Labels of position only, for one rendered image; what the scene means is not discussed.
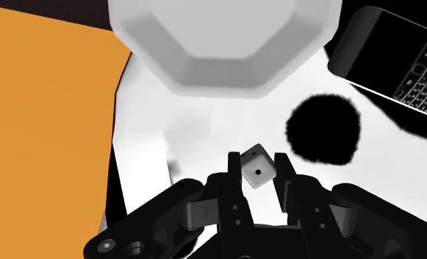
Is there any white die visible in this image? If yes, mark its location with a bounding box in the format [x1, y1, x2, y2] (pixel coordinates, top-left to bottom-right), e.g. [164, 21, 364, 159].
[240, 143, 277, 190]

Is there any white octagonal bowl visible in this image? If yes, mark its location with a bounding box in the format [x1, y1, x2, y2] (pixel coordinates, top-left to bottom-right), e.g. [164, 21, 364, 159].
[107, 0, 343, 100]

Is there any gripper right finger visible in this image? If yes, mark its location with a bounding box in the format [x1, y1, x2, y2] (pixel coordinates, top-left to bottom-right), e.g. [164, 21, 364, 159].
[273, 152, 427, 259]

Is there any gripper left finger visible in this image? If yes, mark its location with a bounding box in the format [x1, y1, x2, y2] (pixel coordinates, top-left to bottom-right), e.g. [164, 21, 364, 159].
[82, 152, 256, 259]

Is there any black keypad phone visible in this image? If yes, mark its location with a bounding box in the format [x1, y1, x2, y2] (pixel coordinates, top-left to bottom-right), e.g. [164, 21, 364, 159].
[326, 4, 427, 117]

